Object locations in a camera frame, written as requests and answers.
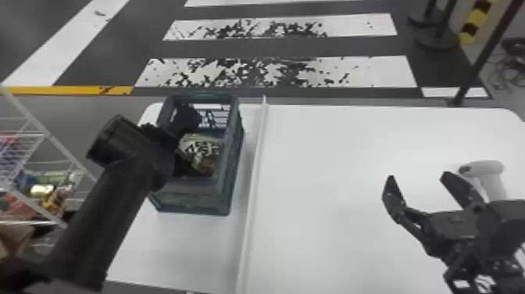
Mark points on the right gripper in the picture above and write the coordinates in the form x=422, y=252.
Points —
x=455, y=230

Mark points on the green snack packet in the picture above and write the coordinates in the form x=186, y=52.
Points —
x=201, y=152

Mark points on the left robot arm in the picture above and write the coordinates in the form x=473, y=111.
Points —
x=102, y=209

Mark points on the hand scanner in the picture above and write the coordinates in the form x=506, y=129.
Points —
x=488, y=176

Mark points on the dark green crate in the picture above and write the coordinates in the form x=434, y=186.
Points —
x=227, y=164

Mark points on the white slab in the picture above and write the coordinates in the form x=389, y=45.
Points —
x=184, y=246

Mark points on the yellow can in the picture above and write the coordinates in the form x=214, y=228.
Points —
x=42, y=190

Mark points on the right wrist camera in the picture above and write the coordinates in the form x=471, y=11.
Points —
x=508, y=221

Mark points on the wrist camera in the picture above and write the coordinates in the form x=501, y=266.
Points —
x=508, y=221
x=186, y=118

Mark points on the yellow black striped post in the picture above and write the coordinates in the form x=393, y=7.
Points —
x=476, y=20

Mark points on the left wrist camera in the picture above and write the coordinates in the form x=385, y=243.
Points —
x=186, y=118

